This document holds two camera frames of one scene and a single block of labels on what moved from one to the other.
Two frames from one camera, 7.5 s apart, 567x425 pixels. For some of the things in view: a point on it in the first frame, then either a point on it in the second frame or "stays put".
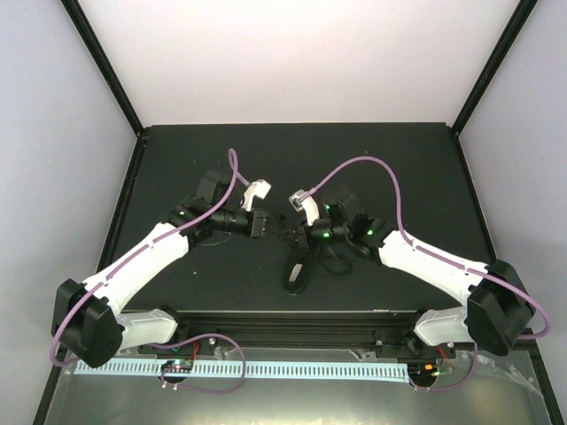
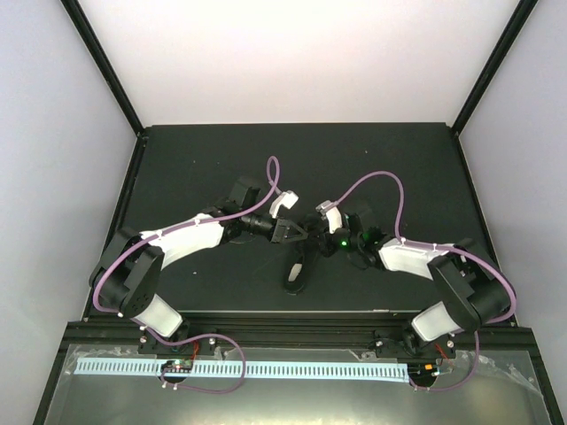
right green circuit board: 423,372 stays put
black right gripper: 303,237 → 326,247
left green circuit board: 178,365 stays put
